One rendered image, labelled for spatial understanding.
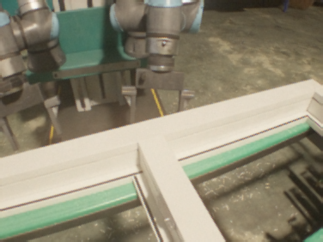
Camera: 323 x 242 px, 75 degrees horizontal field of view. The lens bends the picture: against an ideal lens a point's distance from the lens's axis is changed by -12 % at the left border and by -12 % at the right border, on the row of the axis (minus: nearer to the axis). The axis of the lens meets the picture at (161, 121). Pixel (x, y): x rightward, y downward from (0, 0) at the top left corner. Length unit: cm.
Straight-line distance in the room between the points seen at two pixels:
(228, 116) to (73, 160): 27
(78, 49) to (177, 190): 104
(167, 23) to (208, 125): 31
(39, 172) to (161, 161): 19
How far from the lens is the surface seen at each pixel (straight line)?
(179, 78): 65
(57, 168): 38
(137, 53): 110
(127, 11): 77
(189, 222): 29
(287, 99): 53
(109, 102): 152
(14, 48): 67
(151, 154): 35
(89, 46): 125
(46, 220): 41
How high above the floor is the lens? 120
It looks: 41 degrees down
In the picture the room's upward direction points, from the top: straight up
